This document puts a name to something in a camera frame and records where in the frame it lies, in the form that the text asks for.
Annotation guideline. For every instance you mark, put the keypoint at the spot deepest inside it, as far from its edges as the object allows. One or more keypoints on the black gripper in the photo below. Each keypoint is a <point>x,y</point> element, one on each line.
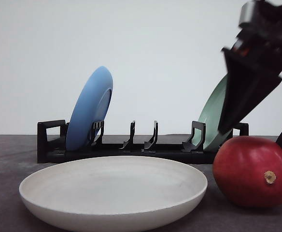
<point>260,43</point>

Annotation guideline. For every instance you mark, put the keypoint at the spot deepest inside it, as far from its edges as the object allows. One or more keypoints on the blue plate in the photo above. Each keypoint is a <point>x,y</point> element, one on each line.
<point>91,105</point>

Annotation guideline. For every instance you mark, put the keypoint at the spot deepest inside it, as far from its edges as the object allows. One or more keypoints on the white plate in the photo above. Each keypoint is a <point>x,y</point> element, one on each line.
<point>112,192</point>

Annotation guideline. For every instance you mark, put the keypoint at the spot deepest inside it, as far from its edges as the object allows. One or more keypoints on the green plate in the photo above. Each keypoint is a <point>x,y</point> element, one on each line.
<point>211,117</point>

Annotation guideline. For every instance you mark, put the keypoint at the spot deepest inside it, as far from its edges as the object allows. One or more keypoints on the black dish rack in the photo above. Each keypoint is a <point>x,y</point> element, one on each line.
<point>52,144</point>

